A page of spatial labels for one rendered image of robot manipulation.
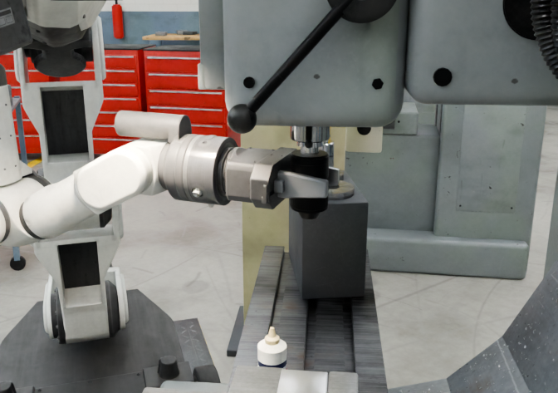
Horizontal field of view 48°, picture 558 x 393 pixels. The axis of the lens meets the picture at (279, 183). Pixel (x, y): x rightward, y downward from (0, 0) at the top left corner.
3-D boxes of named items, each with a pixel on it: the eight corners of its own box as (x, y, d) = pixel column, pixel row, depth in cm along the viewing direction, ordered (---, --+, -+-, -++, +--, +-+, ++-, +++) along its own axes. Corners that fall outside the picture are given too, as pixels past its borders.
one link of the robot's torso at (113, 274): (50, 312, 173) (45, 268, 169) (125, 302, 178) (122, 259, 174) (46, 352, 154) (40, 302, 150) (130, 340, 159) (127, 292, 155)
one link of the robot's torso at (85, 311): (48, 316, 167) (23, 162, 140) (126, 307, 172) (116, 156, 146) (47, 362, 154) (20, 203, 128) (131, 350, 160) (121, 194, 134)
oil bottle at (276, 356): (256, 405, 87) (255, 334, 84) (259, 387, 91) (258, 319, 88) (286, 406, 87) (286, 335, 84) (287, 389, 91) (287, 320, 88)
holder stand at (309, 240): (301, 300, 117) (301, 197, 111) (287, 253, 138) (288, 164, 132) (364, 297, 118) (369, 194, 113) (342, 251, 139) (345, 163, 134)
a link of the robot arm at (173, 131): (184, 211, 80) (107, 201, 83) (220, 186, 89) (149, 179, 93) (180, 123, 76) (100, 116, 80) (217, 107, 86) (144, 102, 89)
